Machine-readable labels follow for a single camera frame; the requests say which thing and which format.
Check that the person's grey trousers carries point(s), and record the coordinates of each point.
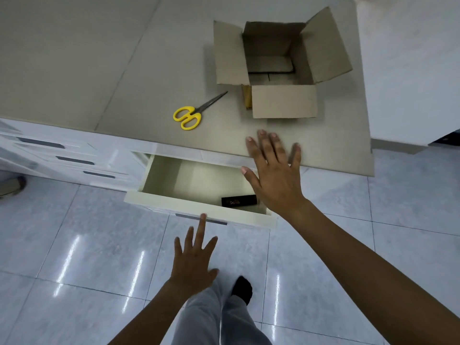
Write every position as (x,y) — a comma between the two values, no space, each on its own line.
(219,319)

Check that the person's right hand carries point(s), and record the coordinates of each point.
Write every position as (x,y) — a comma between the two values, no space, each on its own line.
(278,183)

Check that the person's left middle finger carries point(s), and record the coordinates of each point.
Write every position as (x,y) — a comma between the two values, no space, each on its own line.
(202,231)

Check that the person's left thumb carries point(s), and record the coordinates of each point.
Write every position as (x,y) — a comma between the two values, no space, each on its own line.
(212,276)

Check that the person's left little finger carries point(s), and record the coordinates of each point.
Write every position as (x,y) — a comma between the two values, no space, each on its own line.
(178,247)

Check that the person's black sock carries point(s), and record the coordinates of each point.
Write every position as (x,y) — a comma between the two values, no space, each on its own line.
(242,289)

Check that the person's left hand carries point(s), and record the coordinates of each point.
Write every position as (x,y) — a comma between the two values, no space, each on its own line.
(192,265)

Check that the open cardboard box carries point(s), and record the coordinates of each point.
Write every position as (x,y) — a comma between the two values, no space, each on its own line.
(280,64)

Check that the white drawer cabinet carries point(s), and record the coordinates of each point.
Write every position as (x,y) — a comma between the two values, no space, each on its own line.
(68,154)

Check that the open white drawer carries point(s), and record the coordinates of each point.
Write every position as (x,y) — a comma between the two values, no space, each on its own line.
(197,190)

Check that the brown shoe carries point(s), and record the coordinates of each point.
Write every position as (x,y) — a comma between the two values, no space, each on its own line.
(12,185)

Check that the brown tape roll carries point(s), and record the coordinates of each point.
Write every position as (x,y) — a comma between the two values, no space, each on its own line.
(247,96)

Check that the person's right forearm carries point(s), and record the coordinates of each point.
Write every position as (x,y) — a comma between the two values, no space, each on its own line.
(377,280)

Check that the person's right thumb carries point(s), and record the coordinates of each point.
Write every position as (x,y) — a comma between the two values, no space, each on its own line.
(251,179)

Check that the person's right middle finger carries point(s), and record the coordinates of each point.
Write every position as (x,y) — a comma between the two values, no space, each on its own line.
(266,147)

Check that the person's left forearm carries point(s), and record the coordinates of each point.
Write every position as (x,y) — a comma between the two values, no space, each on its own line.
(151,316)

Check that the small black box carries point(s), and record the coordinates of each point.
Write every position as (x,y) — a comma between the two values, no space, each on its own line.
(239,201)

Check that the person's right little finger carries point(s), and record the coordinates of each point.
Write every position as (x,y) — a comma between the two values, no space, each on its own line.
(296,156)

